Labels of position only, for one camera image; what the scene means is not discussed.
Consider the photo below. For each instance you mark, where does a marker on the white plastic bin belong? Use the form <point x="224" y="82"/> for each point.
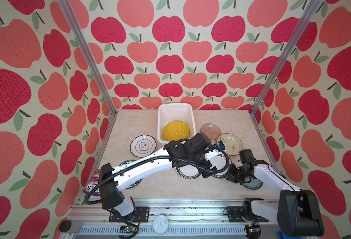
<point x="168" y="113"/>

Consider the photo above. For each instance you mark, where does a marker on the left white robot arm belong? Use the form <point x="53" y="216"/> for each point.
<point x="113" y="181"/>

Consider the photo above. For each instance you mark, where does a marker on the aluminium frame post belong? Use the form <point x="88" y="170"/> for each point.
<point x="302" y="24"/>
<point x="87" y="53"/>

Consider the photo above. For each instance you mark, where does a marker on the blue patterned plate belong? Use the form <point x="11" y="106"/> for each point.
<point x="252" y="183"/>

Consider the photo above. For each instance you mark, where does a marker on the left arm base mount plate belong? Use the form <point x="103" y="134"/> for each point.
<point x="140" y="214"/>

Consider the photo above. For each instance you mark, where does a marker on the left aluminium frame post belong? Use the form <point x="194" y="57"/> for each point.
<point x="87" y="53"/>

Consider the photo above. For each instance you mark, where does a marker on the yellow dotted scalloped plate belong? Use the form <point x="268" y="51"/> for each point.
<point x="176" y="130"/>

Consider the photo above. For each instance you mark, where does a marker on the pink ribbed glass plate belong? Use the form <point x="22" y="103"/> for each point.
<point x="211" y="130"/>

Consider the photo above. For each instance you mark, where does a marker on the white plate green red rim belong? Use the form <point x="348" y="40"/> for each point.
<point x="188" y="172"/>

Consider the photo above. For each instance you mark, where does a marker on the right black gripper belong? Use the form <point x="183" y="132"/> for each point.
<point x="232" y="167"/>

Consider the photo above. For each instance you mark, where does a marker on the white plate green lettered rim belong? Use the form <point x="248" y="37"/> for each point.
<point x="219" y="161"/>

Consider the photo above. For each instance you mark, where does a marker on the white round cap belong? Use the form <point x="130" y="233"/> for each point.
<point x="160" y="225"/>

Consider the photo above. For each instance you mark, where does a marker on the right aluminium frame post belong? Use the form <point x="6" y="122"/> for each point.
<point x="302" y="24"/>

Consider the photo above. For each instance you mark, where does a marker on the black round knob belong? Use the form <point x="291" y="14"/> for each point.
<point x="65" y="226"/>

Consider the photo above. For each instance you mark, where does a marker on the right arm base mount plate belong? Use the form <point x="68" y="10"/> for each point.
<point x="236" y="215"/>

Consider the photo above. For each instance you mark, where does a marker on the white plate black flower outline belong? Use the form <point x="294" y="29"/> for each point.
<point x="143" y="146"/>

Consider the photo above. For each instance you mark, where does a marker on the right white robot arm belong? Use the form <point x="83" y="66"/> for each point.
<point x="297" y="213"/>

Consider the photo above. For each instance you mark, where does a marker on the aluminium front rail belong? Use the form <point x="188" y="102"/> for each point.
<point x="188" y="219"/>

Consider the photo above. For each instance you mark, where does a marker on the cream plate with plant drawing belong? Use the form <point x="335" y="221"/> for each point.
<point x="233" y="145"/>

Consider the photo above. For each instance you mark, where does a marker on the purple snack bag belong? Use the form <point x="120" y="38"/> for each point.
<point x="93" y="181"/>

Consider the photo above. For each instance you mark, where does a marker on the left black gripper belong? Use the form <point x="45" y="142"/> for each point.
<point x="203" y="169"/>

